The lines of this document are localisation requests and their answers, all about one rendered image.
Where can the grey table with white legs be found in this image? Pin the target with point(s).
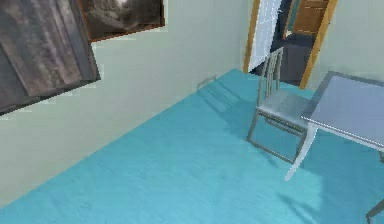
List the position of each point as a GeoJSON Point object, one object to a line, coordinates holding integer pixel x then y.
{"type": "Point", "coordinates": [353, 106]}

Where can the grey metal chair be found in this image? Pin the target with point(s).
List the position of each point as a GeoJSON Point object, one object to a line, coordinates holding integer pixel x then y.
{"type": "Point", "coordinates": [376, 210]}
{"type": "Point", "coordinates": [283, 106]}

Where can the brown framed dark picture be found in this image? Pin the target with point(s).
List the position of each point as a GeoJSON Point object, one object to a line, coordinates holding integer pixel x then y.
{"type": "Point", "coordinates": [123, 16]}

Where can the brown wooden door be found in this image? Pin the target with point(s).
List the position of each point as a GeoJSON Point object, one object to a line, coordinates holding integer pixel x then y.
{"type": "Point", "coordinates": [310, 16]}

